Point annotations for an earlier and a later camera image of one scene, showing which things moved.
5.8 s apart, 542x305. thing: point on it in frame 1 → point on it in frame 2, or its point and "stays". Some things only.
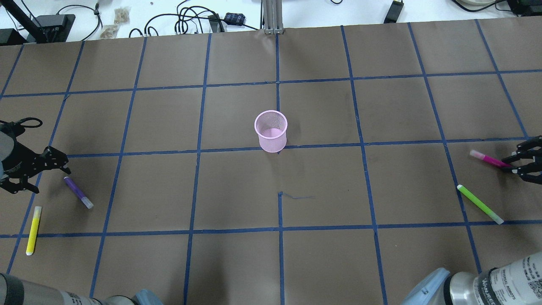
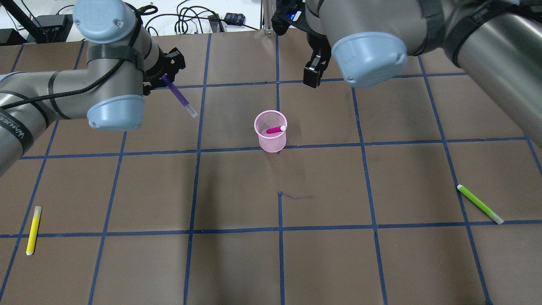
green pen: x=480 y=204 stays
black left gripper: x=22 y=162 → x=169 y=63
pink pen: x=490 y=159 → x=281 y=128
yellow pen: x=34 y=231 stays
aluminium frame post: x=272 y=17 stays
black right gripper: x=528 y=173 → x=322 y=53
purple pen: x=85 y=201 → x=189 y=108
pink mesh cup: x=271 y=125 stays
